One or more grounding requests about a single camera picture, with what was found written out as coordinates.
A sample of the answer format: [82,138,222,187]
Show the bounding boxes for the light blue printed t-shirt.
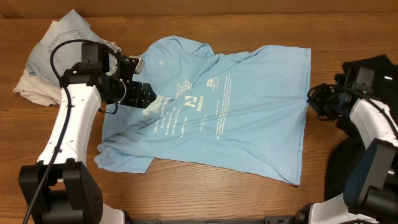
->
[95,36,312,185]

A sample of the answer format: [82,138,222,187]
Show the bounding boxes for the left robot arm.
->
[19,39,157,224]

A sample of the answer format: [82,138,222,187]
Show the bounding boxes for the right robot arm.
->
[265,63,397,223]

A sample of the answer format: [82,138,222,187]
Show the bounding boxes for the black garment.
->
[324,55,397,207]

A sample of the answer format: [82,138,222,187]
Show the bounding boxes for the folded light denim jeans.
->
[25,9,121,85]

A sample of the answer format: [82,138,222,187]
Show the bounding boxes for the folded white cloth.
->
[13,21,61,106]

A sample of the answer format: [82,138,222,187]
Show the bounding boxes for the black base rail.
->
[126,216,295,224]

